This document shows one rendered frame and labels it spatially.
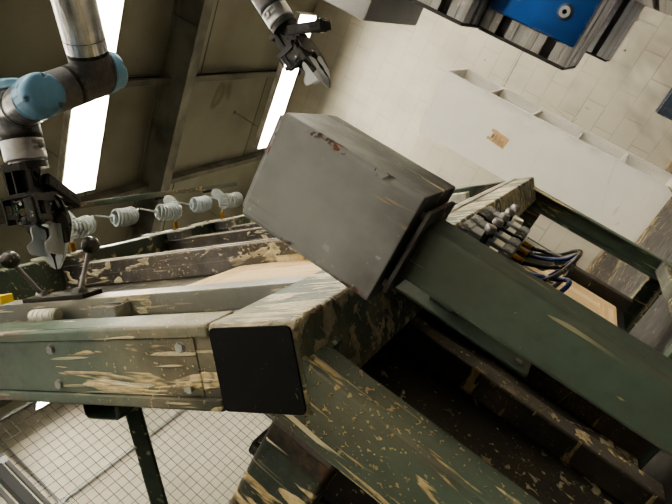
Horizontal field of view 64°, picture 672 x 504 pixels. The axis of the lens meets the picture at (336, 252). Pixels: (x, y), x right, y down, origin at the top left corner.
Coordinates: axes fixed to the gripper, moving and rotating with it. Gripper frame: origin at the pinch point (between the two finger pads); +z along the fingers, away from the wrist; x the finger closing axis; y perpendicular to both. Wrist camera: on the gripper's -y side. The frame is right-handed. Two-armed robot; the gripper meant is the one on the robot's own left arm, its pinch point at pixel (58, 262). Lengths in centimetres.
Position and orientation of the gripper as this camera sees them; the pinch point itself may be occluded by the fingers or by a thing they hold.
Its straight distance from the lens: 122.6
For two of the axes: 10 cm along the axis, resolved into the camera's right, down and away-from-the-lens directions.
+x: 9.8, -1.5, -1.3
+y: -1.1, 1.5, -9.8
